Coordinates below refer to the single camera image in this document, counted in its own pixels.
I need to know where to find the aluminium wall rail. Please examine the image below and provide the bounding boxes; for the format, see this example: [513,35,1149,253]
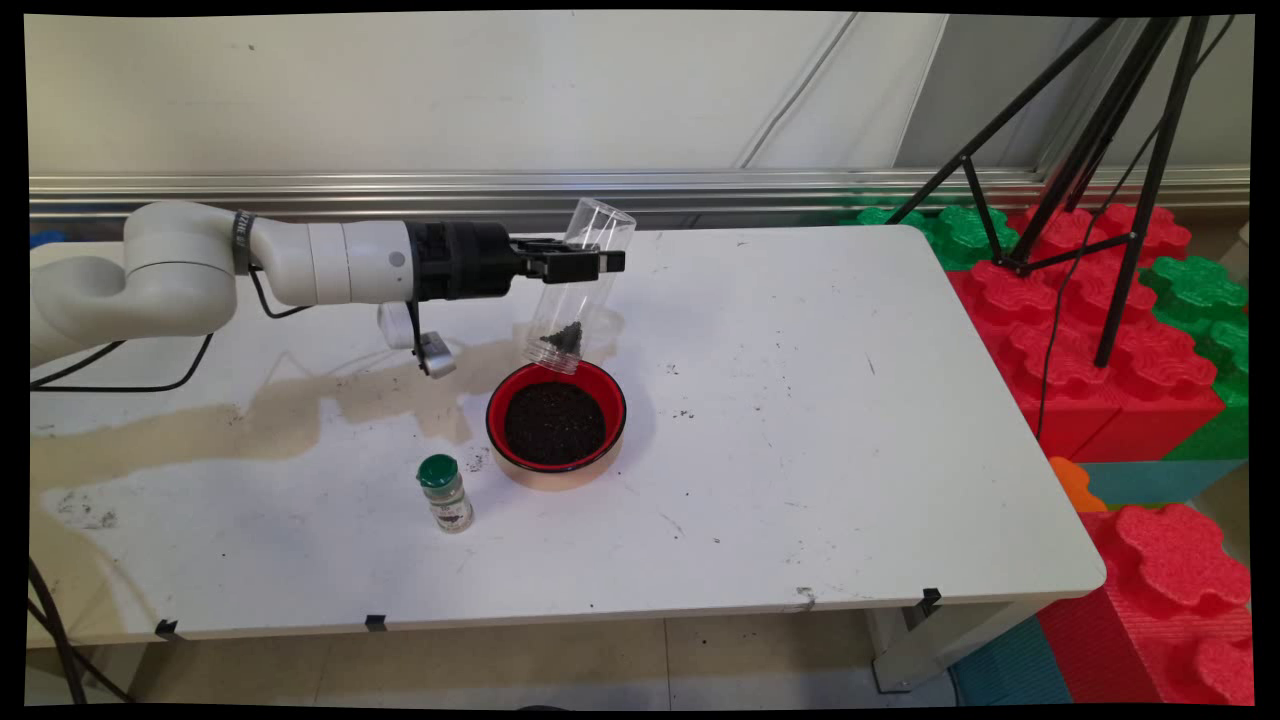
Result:
[30,168,1251,236]

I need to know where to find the orange foam piece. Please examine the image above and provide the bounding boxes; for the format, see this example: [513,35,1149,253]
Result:
[1047,456,1109,516]

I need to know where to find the red bowl with tan outside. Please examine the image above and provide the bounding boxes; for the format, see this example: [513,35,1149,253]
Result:
[486,360,629,492]

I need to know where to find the clear plastic jar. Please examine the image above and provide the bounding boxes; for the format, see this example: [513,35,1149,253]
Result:
[522,197,638,377]

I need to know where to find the green lid spice bottle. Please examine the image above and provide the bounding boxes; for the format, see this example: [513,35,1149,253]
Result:
[416,453,475,534]

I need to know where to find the large dark grounds heap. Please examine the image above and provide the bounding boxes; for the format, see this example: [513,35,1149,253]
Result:
[505,383,605,468]

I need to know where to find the green foam block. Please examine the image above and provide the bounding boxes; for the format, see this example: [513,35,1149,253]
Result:
[1140,255,1251,463]
[855,205,1021,273]

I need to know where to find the black tripod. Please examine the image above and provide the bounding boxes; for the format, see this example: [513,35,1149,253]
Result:
[885,15,1213,369]

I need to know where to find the red foam block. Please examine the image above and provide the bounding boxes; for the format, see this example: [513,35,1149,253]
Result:
[1038,503,1256,706]
[945,203,1229,464]

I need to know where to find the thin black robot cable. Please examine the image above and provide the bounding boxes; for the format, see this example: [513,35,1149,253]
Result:
[30,333,217,394]
[30,268,316,385]

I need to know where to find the thick black cable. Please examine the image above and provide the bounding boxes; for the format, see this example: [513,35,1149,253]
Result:
[28,555,136,706]

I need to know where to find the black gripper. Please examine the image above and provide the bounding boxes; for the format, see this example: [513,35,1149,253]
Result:
[405,220,627,303]

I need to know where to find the white table leg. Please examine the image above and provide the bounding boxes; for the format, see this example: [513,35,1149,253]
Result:
[865,598,1051,695]

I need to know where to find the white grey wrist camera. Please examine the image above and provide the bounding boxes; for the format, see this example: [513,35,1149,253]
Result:
[378,300,457,379]

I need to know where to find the teal foam panel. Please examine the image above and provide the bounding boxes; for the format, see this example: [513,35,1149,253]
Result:
[1078,458,1251,511]

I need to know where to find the teal foam block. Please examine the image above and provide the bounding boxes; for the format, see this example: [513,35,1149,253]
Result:
[947,615,1073,706]

